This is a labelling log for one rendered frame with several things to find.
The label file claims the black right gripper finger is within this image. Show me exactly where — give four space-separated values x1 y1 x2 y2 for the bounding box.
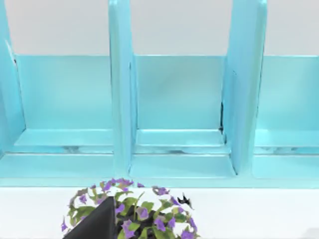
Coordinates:
62 196 117 239

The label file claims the purple flowering pot plant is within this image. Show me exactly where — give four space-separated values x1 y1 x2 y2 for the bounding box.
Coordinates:
60 177 201 239

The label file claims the light blue rack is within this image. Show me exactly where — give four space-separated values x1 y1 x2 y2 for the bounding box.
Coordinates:
0 0 319 189

